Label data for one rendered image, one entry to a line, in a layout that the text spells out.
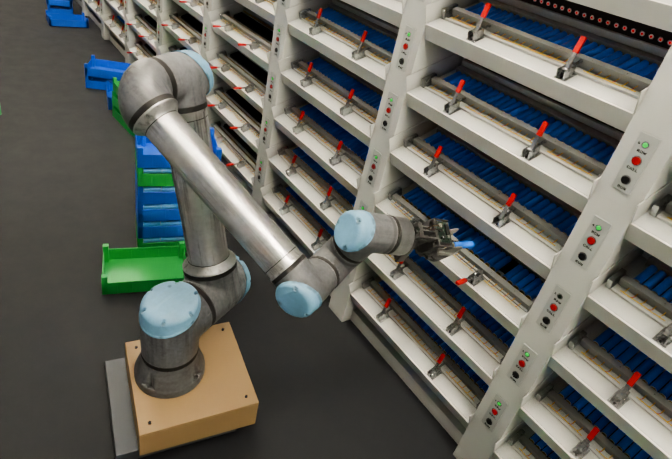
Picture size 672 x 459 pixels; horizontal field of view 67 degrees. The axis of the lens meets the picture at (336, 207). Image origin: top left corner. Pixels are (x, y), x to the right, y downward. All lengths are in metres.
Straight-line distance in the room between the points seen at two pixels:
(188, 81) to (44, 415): 1.02
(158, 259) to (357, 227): 1.25
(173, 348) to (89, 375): 0.45
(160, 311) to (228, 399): 0.33
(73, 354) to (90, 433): 0.30
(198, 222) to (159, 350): 0.34
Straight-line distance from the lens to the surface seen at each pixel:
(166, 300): 1.38
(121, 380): 1.68
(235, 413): 1.51
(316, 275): 1.08
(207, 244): 1.39
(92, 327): 1.92
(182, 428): 1.49
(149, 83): 1.15
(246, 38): 2.45
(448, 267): 1.49
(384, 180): 1.64
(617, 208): 1.19
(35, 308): 2.02
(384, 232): 1.10
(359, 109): 1.80
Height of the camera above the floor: 1.36
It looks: 31 degrees down
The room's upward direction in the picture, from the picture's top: 13 degrees clockwise
